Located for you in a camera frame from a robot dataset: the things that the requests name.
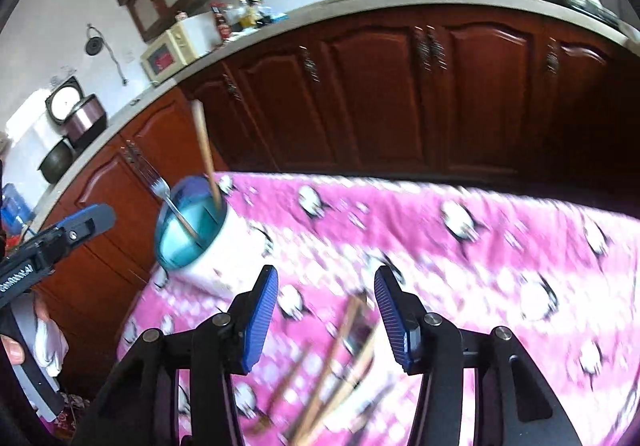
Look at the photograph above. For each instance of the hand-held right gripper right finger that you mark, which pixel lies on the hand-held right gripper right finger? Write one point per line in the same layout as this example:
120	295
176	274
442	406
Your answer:
395	321

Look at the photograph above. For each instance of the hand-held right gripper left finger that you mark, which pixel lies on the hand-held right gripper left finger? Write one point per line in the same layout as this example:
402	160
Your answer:
260	321

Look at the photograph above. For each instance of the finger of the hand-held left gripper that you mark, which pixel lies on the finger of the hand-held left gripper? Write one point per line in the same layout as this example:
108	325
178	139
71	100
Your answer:
82	223

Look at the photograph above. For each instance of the metal spoon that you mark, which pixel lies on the metal spoon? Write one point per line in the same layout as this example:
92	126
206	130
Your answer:
357	338

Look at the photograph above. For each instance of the wooden chopstick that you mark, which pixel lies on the wooden chopstick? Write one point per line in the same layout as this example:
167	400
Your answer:
350	381
330	371
285	388
205	150

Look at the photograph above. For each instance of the white floral cup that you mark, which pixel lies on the white floral cup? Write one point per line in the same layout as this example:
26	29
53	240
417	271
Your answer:
230	251

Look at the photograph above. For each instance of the person's left hand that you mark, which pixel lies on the person's left hand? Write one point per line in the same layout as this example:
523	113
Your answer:
50	341

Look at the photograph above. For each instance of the black pot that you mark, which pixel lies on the black pot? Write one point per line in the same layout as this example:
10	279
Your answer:
57	160

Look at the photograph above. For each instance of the pink penguin blanket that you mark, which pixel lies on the pink penguin blanket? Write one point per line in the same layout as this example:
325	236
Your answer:
450	276

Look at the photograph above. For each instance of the metal fork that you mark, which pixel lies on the metal fork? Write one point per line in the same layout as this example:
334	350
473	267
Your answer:
172	206

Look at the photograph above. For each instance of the open rice cooker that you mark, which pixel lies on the open rice cooker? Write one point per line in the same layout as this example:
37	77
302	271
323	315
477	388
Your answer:
82	118

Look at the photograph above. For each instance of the cream microwave oven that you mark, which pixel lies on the cream microwave oven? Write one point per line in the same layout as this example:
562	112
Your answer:
170	50

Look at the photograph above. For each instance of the brown wooden base cabinets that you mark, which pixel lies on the brown wooden base cabinets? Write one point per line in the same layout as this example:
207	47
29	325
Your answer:
380	100

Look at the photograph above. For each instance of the group of condiment bottles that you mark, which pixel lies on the group of condiment bottles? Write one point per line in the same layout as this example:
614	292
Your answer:
247	13

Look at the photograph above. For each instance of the round black wall fixture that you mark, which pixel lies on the round black wall fixture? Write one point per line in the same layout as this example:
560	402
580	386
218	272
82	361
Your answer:
93	46

